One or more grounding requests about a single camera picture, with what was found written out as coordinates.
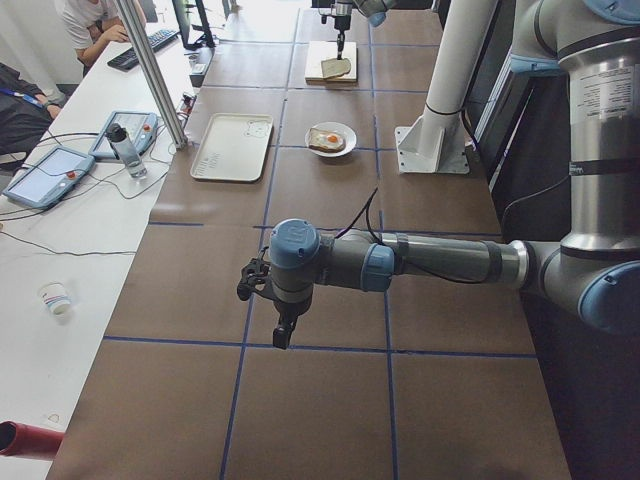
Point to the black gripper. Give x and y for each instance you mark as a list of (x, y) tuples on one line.
[(285, 311), (341, 23)]

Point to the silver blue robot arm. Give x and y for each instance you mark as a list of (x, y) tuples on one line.
[(593, 272), (373, 10)]

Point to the bread slice with fried egg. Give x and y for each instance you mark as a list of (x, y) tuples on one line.
[(325, 140)]

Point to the wooden cutting board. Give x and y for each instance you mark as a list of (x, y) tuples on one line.
[(321, 50)]

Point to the black computer monitor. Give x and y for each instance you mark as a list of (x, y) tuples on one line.
[(193, 24)]

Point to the white pillar with base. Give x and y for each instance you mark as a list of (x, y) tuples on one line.
[(435, 141)]

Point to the cream bear tray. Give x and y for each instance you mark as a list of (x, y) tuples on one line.
[(233, 148)]

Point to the white paper cup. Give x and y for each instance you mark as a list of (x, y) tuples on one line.
[(55, 297)]

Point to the clear water bottle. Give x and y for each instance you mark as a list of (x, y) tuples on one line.
[(125, 151)]

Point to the person in white shirt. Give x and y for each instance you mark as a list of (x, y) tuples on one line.
[(91, 26)]

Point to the near blue teach pendant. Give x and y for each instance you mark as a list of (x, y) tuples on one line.
[(45, 183)]

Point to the red cylinder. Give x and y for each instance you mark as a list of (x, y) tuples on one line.
[(27, 441)]

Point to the person in black jacket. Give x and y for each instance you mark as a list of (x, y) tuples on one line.
[(26, 114)]

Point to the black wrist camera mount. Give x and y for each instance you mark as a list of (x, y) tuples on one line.
[(255, 278)]

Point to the aluminium frame post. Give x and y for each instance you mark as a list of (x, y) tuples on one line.
[(155, 81)]

